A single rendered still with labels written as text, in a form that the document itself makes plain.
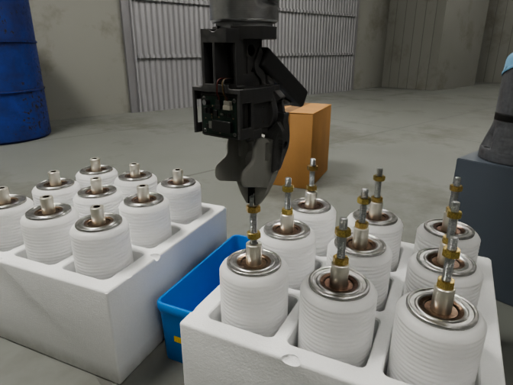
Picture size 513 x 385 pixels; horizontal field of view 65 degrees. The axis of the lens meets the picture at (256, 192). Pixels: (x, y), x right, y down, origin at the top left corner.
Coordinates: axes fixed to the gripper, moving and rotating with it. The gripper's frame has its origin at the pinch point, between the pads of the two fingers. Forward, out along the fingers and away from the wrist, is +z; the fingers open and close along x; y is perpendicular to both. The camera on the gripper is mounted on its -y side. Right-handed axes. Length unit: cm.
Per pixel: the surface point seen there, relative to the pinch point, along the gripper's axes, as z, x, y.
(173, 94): 22, -264, -210
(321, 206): 9.9, -2.8, -23.0
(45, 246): 14.5, -36.6, 12.7
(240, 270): 9.8, 0.3, 3.6
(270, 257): 9.7, 1.3, -1.5
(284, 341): 17.1, 7.7, 4.0
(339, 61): -2, -220, -444
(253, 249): 7.4, 0.7, 1.6
